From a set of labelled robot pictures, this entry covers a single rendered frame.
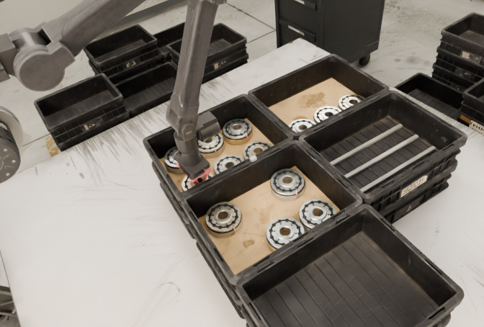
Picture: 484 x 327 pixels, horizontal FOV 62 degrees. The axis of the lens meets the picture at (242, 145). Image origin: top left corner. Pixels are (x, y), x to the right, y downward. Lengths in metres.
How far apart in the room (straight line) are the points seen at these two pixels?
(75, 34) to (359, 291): 0.84
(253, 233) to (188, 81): 0.46
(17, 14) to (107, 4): 3.25
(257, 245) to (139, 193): 0.55
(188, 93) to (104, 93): 1.49
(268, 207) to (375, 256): 0.32
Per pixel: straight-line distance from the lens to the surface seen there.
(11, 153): 1.15
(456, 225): 1.40
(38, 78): 0.80
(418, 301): 1.09
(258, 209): 1.19
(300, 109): 1.50
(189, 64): 0.95
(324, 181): 1.19
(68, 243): 1.47
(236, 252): 1.12
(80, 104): 2.44
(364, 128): 1.44
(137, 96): 2.53
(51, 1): 4.06
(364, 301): 1.06
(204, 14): 0.91
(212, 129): 1.12
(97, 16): 0.80
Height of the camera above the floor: 1.78
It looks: 44 degrees down
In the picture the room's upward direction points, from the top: 8 degrees counter-clockwise
